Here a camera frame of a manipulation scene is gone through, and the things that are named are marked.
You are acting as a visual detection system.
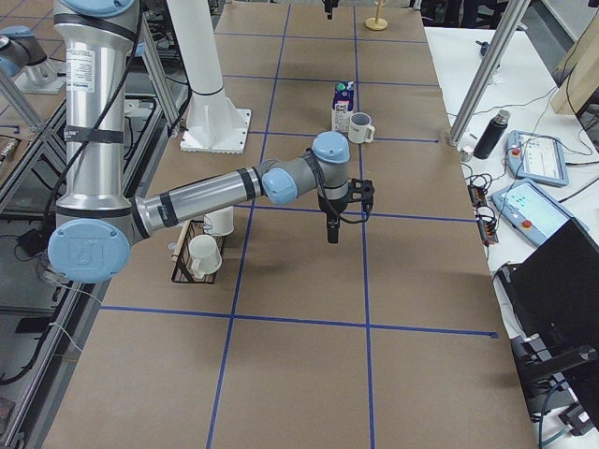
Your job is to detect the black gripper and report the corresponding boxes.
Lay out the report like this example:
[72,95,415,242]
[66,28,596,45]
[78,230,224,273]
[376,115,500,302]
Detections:
[322,0,338,20]
[317,178,375,244]

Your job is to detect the blue white milk carton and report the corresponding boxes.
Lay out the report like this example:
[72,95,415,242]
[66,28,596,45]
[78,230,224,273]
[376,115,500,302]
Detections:
[331,81,354,133]

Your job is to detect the white ribbed mug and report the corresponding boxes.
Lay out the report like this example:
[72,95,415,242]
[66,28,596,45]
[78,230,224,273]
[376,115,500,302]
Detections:
[347,112,375,144]

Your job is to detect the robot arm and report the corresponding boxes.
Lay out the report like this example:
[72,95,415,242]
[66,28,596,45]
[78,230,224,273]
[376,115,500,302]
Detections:
[46,1,374,284]

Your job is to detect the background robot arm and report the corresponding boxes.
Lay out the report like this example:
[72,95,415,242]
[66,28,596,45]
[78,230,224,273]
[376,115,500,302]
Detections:
[1,25,66,94]

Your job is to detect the white upright cup in rack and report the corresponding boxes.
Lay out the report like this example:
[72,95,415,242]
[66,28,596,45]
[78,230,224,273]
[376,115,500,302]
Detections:
[203,207,234,237]

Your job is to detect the wooden stand with base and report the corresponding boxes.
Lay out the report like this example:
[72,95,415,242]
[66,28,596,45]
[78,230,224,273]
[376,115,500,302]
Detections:
[364,0,388,31]

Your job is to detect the brown paper table mat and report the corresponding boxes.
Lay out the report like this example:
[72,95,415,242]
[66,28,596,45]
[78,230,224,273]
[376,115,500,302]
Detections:
[44,2,534,448]

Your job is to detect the black power strip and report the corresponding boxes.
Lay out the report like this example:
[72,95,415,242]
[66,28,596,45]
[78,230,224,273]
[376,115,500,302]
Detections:
[467,185,499,247]

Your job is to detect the black water bottle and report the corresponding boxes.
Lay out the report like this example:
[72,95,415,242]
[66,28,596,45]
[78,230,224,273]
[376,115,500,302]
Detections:
[474,109,511,160]

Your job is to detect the teach pendant near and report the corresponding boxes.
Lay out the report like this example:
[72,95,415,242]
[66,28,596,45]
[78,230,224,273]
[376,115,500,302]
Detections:
[490,179,575,247]

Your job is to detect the teach pendant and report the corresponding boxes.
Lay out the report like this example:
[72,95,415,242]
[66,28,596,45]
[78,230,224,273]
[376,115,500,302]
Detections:
[505,130,569,187]
[490,179,575,247]

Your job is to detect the teach pendant far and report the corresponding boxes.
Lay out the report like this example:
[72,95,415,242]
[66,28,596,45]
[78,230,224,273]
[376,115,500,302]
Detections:
[505,130,569,187]

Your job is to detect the black laptop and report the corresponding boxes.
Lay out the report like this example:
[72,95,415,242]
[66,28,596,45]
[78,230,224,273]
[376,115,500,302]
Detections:
[498,218,598,425]

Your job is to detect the black wire cup rack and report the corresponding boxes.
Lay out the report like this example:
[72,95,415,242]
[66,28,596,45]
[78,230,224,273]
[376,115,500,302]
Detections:
[170,220,226,284]

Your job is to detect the white camera mast pedestal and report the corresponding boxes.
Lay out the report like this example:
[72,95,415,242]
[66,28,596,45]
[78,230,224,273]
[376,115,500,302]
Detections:
[168,0,252,154]

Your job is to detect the aluminium frame post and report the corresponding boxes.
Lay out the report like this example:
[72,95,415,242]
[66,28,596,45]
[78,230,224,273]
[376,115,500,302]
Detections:
[446,0,531,147]

